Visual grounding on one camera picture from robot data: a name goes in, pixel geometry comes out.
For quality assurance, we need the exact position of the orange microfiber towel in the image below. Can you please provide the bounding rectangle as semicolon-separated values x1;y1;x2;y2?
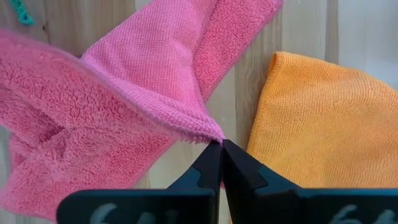
246;51;398;190

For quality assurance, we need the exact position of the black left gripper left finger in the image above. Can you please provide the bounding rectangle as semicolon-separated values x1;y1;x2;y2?
55;139;223;224

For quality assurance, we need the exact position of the pink microfiber towel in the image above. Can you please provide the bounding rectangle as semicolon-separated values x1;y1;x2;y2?
0;0;284;222

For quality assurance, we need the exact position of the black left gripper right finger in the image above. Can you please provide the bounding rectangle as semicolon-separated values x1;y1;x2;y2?
222;139;398;224

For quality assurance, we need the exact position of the green microfiber towel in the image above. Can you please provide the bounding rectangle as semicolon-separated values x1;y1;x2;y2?
8;0;35;26

